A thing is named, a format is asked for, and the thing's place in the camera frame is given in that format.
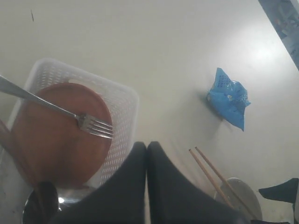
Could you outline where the silver fork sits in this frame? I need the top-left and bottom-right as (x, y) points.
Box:
(0, 76), (114, 139)

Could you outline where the brown round plate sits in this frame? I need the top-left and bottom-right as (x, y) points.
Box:
(11, 83), (112, 188)

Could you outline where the white ceramic bowl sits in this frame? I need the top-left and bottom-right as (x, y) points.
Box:
(220, 177), (263, 221)

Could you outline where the wooden handled metal scoop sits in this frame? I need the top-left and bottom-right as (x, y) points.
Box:
(0, 119), (94, 224)

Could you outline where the wooden chopstick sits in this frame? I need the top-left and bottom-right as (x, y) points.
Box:
(188, 149), (234, 209)
(195, 146), (259, 220)

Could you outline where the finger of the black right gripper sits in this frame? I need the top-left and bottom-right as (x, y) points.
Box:
(258, 178), (299, 206)

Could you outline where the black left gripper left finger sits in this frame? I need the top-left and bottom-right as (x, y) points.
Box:
(51, 142), (147, 224)

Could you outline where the wooden chopstick back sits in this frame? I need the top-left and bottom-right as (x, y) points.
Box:
(195, 146), (259, 220)

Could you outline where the white perforated plastic basket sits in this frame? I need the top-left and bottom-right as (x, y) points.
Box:
(10, 58), (138, 189)

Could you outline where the blue snack bag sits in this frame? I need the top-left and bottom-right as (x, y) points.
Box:
(207, 68), (250, 131)

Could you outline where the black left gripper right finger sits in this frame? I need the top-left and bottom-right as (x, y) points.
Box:
(147, 141), (248, 224)

